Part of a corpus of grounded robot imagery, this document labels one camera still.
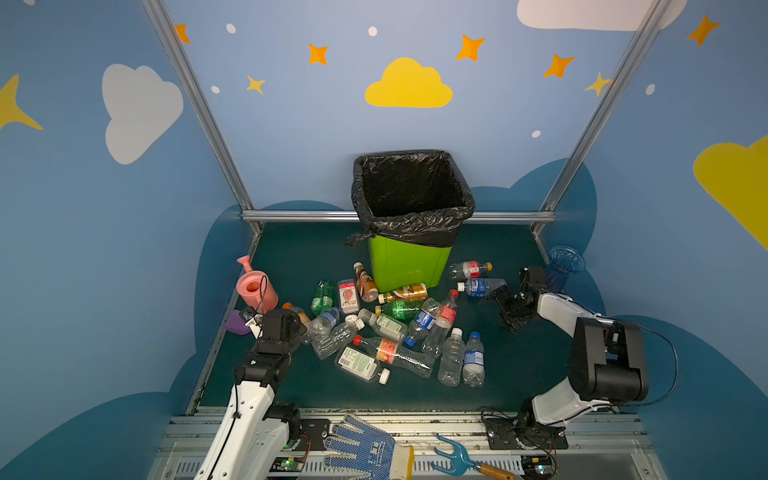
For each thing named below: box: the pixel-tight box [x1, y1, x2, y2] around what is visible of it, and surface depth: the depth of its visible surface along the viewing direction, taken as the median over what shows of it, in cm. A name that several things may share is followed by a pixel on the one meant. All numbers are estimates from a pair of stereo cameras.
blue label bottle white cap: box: [457, 277, 507, 298], surface depth 100 cm
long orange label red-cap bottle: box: [353, 334, 434, 378], surface depth 86 cm
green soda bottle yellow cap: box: [375, 300, 425, 322], surface depth 95 cm
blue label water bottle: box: [462, 331, 486, 388], surface depth 84 cm
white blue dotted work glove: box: [323, 414, 414, 480], surface depth 73 cm
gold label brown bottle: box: [378, 282, 429, 304], surface depth 98 cm
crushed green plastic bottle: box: [310, 280, 334, 316], surface depth 99 cm
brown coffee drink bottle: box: [353, 262, 379, 303], surface depth 100 cm
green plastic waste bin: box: [370, 235, 452, 294], surface depth 95 cm
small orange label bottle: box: [282, 302, 311, 324], surface depth 95 cm
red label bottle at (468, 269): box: [449, 260, 493, 279], surface depth 106 cm
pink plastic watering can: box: [236, 255, 279, 313], surface depth 94 cm
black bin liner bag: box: [346, 149, 476, 248], surface depth 83 cm
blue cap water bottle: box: [405, 298, 439, 348], surface depth 90 cm
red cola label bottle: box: [422, 289, 459, 359], surface depth 91 cm
